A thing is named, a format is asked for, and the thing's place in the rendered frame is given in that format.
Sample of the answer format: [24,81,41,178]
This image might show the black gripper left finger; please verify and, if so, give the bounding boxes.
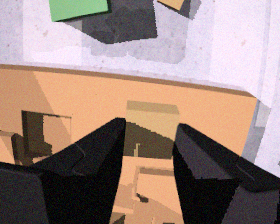
[0,117,127,224]

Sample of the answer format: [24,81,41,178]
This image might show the light green block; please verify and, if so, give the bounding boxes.
[48,0,112,23]

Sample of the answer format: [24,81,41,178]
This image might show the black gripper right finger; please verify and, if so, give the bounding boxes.
[172,123,280,224]

